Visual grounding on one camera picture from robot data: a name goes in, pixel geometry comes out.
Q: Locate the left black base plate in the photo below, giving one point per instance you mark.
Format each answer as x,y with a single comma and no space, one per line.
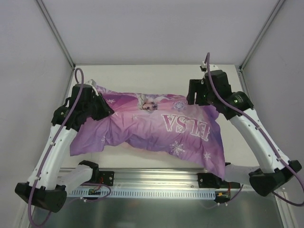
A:
105,177

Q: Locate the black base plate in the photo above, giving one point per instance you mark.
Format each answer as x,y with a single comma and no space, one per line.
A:
105,177
209,180

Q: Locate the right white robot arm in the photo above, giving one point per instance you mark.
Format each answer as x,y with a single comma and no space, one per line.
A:
275,168

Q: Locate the aluminium mounting rail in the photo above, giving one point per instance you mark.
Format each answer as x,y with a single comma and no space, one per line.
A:
128,178

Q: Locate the left aluminium frame post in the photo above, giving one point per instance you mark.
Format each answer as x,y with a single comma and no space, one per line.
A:
48,19

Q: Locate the purple Elsa pillowcase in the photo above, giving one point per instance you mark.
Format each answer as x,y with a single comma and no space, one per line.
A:
156,123

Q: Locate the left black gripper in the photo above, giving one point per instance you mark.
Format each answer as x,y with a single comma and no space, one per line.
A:
100,108

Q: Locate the white slotted cable duct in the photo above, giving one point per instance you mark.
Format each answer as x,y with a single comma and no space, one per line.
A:
144,194

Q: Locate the aluminium frame post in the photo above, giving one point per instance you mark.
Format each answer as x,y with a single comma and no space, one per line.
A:
48,19
268,22

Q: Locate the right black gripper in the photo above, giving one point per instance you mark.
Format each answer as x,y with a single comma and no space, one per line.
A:
194,90

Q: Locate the right aluminium frame post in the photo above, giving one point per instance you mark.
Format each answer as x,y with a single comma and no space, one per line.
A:
268,22

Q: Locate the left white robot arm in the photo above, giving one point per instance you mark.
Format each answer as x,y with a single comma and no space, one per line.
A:
44,189

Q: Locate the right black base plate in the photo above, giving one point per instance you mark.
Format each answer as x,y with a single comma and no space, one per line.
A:
209,180

